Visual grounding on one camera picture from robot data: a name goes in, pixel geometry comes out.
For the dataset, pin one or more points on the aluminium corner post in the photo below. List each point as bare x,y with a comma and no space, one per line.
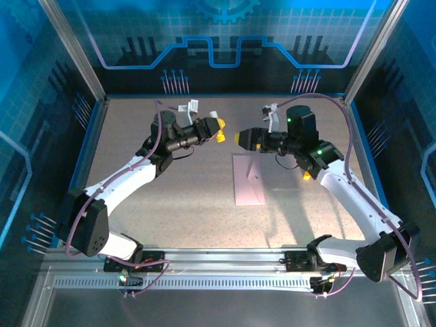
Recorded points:
75,51
374,51

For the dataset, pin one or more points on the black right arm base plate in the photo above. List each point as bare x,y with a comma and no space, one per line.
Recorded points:
296,260

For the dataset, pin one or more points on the aluminium front rail beam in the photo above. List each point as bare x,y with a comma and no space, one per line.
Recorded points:
221,259

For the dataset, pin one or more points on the black connector box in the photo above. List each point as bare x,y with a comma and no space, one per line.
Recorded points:
131,282
320,284

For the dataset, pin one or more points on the aluminium side rail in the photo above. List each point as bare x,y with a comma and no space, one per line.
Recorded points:
359,153
91,153

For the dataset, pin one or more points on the pink envelope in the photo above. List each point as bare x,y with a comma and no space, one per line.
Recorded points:
245,190

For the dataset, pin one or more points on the grey front platform panel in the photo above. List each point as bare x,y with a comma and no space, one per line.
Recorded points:
221,306

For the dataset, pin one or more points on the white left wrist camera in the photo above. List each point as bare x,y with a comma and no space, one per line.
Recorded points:
191,107

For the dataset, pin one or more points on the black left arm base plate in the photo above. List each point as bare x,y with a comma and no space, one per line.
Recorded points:
156,262

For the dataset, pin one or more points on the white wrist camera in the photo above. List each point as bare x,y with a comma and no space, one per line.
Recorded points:
191,107
272,119

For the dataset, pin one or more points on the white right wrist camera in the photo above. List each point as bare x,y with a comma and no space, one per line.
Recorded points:
272,119

